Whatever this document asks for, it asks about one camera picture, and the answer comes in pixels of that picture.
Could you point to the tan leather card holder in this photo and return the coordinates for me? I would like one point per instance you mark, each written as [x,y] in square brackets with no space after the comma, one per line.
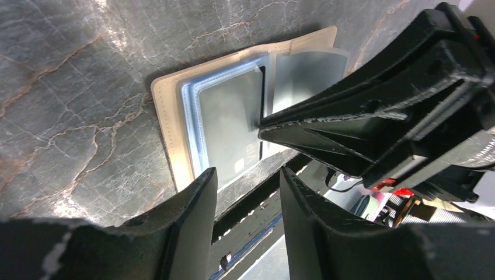
[295,70]

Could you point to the black VIP card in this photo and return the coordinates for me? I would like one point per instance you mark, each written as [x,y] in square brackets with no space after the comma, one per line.
[231,108]

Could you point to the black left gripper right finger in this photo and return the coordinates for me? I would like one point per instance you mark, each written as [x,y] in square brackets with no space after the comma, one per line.
[325,241]

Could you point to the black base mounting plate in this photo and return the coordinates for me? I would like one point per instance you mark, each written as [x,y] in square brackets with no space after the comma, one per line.
[242,227]

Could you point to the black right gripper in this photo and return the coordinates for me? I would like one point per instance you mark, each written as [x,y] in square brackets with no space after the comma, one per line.
[419,116]

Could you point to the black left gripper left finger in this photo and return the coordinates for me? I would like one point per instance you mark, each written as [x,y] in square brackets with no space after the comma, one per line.
[170,241]

